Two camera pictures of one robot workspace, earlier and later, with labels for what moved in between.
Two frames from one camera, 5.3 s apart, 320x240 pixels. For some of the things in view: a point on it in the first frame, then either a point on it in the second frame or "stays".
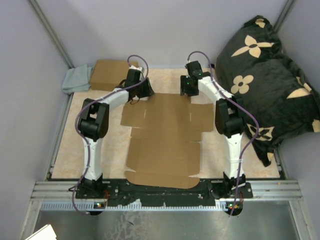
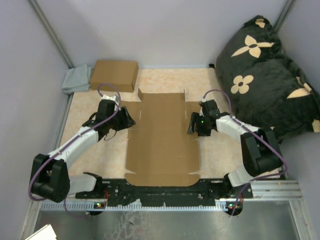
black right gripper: x=183 y=90 → x=195 y=119
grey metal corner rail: x=41 y=15 stays
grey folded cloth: x=77 y=79 stays
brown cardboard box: x=164 y=151 stays
